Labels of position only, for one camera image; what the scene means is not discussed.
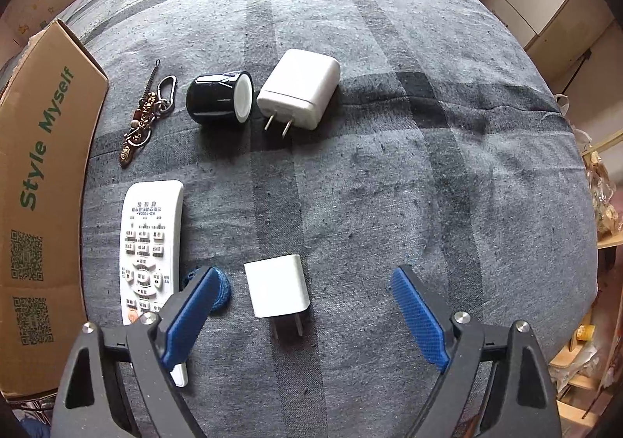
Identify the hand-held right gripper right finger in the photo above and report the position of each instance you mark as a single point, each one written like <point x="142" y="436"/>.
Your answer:
<point x="418" y="321"/>

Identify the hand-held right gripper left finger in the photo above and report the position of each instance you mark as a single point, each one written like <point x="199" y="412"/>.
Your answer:
<point x="192" y="316"/>

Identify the small white charger plug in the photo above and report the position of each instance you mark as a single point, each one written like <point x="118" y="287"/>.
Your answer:
<point x="275" y="287"/>

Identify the brown cardboard box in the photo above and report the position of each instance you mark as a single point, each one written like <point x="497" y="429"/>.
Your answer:
<point x="44" y="204"/>

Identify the large white charger plug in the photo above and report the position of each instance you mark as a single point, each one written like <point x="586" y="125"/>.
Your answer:
<point x="299" y="87"/>

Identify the blue round scrubber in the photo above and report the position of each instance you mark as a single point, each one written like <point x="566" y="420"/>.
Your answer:
<point x="222" y="294"/>

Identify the white remote control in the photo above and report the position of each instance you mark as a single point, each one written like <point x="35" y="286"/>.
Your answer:
<point x="146" y="233"/>

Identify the wooden shelf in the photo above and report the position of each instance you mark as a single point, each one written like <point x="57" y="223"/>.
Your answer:
<point x="579" y="360"/>

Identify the grey plaid bedsheet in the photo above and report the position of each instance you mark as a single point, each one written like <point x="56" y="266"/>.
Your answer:
<point x="389" y="150"/>

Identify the clear plastic snack bag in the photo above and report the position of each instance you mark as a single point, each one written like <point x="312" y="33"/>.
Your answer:
<point x="603" y="194"/>

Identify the beige wardrobe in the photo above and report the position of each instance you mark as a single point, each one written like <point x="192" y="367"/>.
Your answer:
<point x="535" y="4"/>

